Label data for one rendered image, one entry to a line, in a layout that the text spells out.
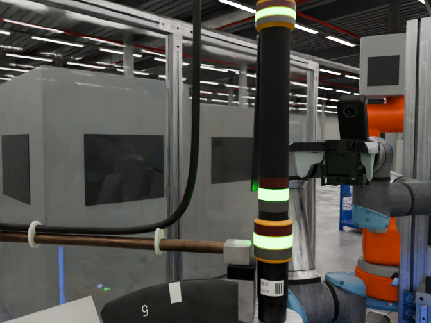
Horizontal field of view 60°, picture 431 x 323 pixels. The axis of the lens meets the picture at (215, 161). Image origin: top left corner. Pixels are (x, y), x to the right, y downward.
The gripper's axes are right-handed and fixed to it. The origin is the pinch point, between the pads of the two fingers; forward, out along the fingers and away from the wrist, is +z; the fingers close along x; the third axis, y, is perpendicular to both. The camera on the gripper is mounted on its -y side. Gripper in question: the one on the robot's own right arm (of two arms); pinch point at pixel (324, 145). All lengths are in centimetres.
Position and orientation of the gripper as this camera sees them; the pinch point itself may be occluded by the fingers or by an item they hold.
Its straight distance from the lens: 58.3
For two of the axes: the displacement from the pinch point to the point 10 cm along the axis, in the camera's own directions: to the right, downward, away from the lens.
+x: -8.2, -0.3, 5.8
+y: 0.0, 10.0, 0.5
